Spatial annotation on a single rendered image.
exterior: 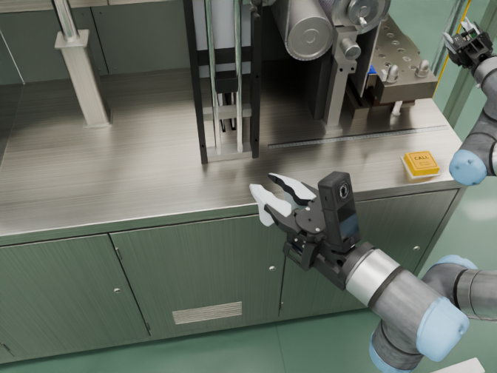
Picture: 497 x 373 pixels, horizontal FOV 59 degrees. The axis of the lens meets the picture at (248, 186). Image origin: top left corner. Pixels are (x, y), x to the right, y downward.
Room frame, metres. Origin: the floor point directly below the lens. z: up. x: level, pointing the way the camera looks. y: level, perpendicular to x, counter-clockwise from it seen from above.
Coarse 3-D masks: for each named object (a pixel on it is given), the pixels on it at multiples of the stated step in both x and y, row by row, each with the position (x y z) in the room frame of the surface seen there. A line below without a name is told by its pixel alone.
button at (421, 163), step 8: (408, 152) 0.87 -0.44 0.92; (416, 152) 0.87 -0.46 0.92; (424, 152) 0.87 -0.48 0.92; (408, 160) 0.84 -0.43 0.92; (416, 160) 0.84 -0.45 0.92; (424, 160) 0.84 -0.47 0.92; (432, 160) 0.84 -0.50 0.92; (416, 168) 0.81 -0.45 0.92; (424, 168) 0.81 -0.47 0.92; (432, 168) 0.81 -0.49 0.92
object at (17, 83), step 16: (0, 32) 1.21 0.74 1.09; (0, 48) 1.16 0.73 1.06; (0, 64) 1.11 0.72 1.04; (0, 80) 1.07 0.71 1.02; (16, 80) 1.17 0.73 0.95; (0, 96) 1.02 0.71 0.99; (16, 96) 1.12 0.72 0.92; (0, 112) 0.98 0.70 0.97; (0, 128) 0.94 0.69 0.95; (0, 144) 0.89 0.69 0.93; (0, 160) 0.85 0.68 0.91
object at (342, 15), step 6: (342, 0) 1.03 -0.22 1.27; (348, 0) 1.03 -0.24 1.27; (378, 0) 1.04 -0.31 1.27; (384, 0) 1.05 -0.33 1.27; (342, 6) 1.03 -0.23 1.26; (384, 6) 1.05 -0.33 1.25; (342, 12) 1.03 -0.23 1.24; (378, 12) 1.04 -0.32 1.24; (342, 18) 1.03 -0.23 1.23; (348, 24) 1.03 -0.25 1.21; (354, 24) 1.04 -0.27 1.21
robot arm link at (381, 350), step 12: (372, 336) 0.28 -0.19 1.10; (384, 336) 0.25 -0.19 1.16; (372, 348) 0.26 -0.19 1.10; (384, 348) 0.25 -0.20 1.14; (396, 348) 0.24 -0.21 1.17; (372, 360) 0.25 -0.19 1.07; (384, 360) 0.24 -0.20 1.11; (396, 360) 0.23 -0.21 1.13; (408, 360) 0.23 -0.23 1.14; (384, 372) 0.23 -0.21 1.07; (396, 372) 0.23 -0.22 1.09; (408, 372) 0.23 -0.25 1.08
